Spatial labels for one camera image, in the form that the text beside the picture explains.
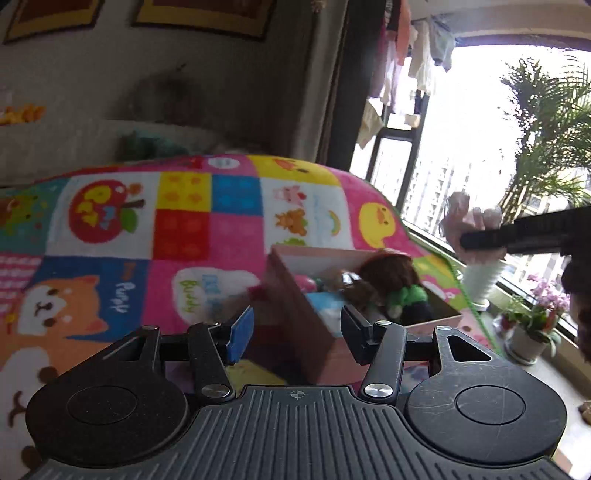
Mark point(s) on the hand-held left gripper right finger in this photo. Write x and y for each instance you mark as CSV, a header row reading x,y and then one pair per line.
x,y
358,334

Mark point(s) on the light blue hanging garment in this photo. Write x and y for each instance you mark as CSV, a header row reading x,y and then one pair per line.
x,y
443,41

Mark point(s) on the green palm plant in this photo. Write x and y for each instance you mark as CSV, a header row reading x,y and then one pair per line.
x,y
554,138

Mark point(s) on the framed wall picture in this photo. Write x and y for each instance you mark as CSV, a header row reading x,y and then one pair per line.
x,y
51,16
203,16

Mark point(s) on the pink orchid in white pot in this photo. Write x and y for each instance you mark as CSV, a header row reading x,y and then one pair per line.
x,y
531,332

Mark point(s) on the orange hanging garment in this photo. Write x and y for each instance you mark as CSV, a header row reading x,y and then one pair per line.
x,y
404,27

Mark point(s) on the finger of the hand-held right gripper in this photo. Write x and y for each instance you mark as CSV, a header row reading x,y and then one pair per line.
x,y
489,240

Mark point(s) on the pink ball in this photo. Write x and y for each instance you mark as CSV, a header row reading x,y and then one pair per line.
x,y
303,281

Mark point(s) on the pink hanging garment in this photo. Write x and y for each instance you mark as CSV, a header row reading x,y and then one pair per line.
x,y
383,69

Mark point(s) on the white ribbed vase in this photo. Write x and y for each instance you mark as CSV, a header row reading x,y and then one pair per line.
x,y
482,281

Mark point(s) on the grey neck pillow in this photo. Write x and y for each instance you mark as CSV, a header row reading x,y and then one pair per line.
x,y
171,99

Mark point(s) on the colourful cartoon printed blanket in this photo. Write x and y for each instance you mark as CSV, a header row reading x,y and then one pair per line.
x,y
207,240

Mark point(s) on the cream hanging cloth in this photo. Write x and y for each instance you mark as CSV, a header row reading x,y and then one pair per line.
x,y
371,122

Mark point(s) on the black window frame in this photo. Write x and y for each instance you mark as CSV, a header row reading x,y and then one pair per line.
x,y
397,134

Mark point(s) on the clear snack wrapper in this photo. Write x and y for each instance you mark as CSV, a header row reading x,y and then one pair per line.
x,y
350,279

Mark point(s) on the pink tissue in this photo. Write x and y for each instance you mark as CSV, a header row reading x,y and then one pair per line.
x,y
461,214

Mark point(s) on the green cloth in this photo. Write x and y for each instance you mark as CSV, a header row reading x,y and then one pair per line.
x,y
147,145

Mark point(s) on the window curtain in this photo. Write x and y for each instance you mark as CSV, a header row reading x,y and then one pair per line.
x,y
332,83

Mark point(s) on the yellow orange plush toy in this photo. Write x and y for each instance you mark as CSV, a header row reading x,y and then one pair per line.
x,y
21,114

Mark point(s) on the white hanging garment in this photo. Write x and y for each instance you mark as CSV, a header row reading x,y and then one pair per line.
x,y
422,55

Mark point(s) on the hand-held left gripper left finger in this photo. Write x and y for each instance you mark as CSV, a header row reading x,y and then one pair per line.
x,y
242,330

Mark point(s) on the pink cardboard box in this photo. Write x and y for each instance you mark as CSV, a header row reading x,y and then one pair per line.
x,y
300,341

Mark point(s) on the brown green knitted doll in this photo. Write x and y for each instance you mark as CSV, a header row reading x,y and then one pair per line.
x,y
388,272

